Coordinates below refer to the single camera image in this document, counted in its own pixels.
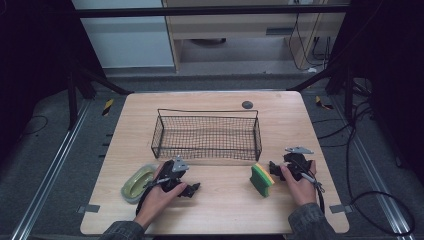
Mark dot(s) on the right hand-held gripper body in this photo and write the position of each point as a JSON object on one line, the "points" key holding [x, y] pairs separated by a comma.
{"points": [[296, 163]]}

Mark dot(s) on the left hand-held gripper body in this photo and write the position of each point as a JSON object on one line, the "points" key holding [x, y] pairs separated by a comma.
{"points": [[170, 173]]}

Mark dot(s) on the green and yellow sponge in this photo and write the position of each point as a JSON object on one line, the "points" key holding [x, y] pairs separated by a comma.
{"points": [[260, 181]]}

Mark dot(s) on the green oval soap dish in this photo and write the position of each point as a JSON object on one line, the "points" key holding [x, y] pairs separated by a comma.
{"points": [[136, 185]]}

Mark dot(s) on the person's right hand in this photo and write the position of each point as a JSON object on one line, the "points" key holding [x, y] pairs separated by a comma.
{"points": [[301, 190]]}

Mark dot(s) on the person's left hand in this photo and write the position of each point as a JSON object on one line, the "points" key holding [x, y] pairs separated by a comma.
{"points": [[156, 200]]}

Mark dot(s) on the yellow black hazard tape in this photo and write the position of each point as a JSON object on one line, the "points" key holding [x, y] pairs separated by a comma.
{"points": [[107, 107], [322, 104]]}

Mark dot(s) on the grey round table grommet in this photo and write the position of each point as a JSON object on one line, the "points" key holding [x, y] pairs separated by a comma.
{"points": [[247, 105]]}

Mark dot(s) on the black metal stand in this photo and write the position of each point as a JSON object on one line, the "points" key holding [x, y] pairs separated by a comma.
{"points": [[71, 100], [348, 93]]}

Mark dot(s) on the white cabinet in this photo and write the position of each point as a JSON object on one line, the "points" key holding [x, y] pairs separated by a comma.
{"points": [[126, 43]]}

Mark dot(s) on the light wooden desk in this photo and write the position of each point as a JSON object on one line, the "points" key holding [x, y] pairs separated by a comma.
{"points": [[233, 28]]}

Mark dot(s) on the black horizontal bar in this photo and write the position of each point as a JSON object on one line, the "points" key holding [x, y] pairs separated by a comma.
{"points": [[200, 11]]}

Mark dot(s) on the grey table edge bracket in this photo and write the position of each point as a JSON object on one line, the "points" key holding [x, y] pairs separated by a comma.
{"points": [[88, 209], [340, 209]]}

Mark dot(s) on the aluminium floor rail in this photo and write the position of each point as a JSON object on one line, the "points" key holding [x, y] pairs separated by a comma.
{"points": [[50, 173], [376, 180]]}

